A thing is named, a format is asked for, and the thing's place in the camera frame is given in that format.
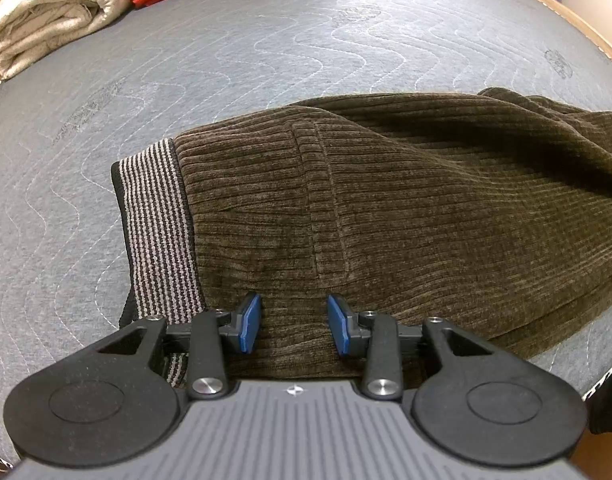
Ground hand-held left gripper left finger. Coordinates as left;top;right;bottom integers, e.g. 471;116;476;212
93;292;263;401

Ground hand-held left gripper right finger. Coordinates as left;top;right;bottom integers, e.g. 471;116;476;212
326;293;493;402

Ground brown corduroy pants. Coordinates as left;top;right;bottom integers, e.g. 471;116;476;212
110;87;612;392

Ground grey quilted mattress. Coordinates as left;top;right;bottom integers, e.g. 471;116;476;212
0;0;612;468

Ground dark cloth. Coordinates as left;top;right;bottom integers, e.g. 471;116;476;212
584;355;612;436

